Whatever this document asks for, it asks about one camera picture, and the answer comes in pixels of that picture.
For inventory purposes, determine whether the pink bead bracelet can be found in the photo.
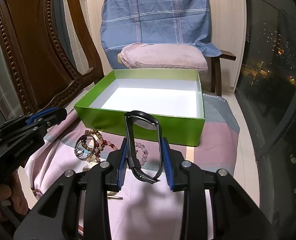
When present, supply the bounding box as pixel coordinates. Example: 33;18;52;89
134;141;149;167

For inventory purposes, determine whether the pink plaid bedsheet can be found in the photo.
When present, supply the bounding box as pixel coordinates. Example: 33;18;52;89
25;94;239;239

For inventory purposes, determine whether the brown wooden bead bracelet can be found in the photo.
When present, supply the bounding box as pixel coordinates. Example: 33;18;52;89
81;128;105;153

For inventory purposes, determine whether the person left hand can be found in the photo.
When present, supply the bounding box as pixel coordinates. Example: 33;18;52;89
0;171;28;221

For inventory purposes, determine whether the black watch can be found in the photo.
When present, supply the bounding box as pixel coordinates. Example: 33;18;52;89
124;111;163;184

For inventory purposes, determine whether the wooden chair with armrest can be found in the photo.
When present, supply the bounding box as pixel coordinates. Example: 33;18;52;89
210;50;236;96

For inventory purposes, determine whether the green cardboard box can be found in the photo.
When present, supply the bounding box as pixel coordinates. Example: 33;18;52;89
74;69;205;147

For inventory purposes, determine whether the blue plaid cloth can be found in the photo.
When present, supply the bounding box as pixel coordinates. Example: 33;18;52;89
100;0;222;69

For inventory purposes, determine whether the beige flower pendant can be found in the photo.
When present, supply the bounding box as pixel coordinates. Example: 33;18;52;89
82;155;101;172

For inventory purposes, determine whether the pink seat cushion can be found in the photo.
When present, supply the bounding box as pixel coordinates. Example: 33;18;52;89
117;43;208;72

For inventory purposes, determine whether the silver bangle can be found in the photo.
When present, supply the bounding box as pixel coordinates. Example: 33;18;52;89
74;134;95;160

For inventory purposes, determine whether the carved brown wooden chair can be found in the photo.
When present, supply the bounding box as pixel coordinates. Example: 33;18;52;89
0;0;104;124

